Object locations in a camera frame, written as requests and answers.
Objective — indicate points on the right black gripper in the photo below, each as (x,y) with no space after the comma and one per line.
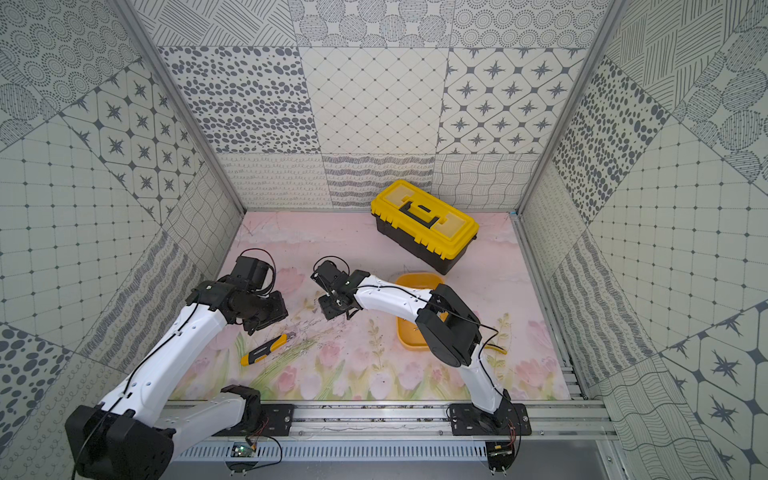
(328,311)

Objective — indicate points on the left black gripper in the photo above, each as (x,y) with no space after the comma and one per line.
(264,310)

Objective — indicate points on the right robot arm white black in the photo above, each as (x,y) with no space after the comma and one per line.
(450,328)

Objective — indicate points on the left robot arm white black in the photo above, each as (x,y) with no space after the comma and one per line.
(124,436)

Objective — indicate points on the yellow plastic storage tray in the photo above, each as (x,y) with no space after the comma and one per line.
(408,333)

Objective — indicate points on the yellow black utility knife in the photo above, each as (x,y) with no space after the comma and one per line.
(266,349)

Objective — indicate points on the yellow black toolbox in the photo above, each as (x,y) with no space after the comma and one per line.
(425,226)

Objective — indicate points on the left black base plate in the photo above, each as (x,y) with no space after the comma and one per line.
(272,419)

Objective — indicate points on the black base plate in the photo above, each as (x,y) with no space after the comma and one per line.
(468,420)
(272,419)

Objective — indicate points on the white slotted cable duct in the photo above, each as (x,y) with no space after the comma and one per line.
(317,451)

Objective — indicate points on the yellow handled pliers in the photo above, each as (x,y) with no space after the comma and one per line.
(497,349)

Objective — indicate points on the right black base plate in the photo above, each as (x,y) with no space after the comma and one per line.
(468,420)

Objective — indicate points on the aluminium mounting rail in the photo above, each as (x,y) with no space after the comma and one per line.
(428,420)

